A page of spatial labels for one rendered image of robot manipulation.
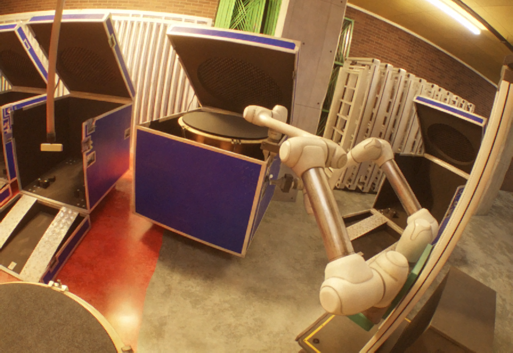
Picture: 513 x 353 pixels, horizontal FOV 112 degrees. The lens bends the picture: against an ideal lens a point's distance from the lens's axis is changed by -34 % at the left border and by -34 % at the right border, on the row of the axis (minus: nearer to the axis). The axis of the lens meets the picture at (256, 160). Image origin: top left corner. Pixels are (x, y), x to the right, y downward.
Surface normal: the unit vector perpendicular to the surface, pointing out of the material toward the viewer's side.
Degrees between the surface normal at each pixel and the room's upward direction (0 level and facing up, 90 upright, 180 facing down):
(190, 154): 90
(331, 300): 94
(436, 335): 90
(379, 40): 90
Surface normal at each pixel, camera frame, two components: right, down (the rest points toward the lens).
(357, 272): 0.22, -0.63
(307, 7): 0.12, 0.37
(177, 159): -0.25, 0.29
